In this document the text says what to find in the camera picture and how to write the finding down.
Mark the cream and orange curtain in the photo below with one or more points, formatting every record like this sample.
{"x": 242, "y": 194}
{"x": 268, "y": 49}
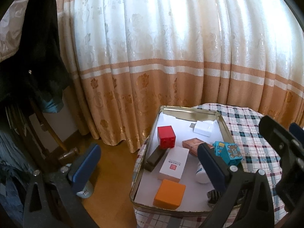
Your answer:
{"x": 166, "y": 40}

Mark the gold metal tin box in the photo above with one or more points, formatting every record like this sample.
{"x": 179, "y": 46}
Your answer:
{"x": 148, "y": 147}

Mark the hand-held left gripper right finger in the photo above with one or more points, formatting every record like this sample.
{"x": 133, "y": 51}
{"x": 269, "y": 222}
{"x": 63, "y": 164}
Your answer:
{"x": 211, "y": 168}

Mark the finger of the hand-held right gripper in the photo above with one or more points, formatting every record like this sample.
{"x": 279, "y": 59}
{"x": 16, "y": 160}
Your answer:
{"x": 277, "y": 135}
{"x": 298, "y": 131}

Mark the teal bear toy block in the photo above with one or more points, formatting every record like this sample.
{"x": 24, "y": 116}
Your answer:
{"x": 231, "y": 153}

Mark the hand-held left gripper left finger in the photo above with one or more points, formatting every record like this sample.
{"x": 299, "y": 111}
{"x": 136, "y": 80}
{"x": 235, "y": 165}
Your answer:
{"x": 86, "y": 166}

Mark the white medicine bottle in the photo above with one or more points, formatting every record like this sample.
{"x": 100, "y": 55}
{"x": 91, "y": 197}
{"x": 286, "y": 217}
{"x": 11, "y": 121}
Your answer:
{"x": 201, "y": 175}

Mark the white paper liner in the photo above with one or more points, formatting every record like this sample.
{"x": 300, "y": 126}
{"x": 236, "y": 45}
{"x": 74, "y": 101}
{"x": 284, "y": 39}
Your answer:
{"x": 175, "y": 125}

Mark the white charger cube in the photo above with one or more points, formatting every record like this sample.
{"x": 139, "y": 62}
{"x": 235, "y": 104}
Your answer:
{"x": 203, "y": 129}

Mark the black hair claw clip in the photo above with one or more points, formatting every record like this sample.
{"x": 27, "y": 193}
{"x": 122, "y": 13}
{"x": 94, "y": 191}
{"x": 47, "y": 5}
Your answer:
{"x": 213, "y": 197}

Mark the brown wooden chair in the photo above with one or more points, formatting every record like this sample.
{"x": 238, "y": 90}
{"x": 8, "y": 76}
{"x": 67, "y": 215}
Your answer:
{"x": 51, "y": 133}

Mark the white patterned cup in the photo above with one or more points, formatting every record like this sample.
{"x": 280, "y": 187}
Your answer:
{"x": 87, "y": 190}

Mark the red toy block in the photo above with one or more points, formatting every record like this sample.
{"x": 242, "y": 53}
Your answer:
{"x": 166, "y": 136}

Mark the grey quilted cloth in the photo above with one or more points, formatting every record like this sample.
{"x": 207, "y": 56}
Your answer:
{"x": 11, "y": 28}

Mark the dark brown box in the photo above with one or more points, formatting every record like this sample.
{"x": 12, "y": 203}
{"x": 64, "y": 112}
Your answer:
{"x": 154, "y": 159}

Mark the plaid tablecloth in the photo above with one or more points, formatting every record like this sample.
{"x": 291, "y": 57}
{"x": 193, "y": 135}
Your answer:
{"x": 251, "y": 152}

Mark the blue cloth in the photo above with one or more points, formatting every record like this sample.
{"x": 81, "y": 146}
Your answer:
{"x": 51, "y": 105}

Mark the blue grey clothing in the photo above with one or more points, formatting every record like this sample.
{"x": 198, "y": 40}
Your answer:
{"x": 9, "y": 147}

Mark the white box with red stamp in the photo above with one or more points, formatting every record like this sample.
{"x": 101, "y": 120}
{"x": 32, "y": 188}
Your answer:
{"x": 173, "y": 163}

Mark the orange box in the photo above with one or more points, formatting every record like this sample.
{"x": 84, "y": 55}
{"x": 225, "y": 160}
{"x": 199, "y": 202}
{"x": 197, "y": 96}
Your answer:
{"x": 168, "y": 192}

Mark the dark hanging jacket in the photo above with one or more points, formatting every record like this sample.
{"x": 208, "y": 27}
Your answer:
{"x": 30, "y": 52}

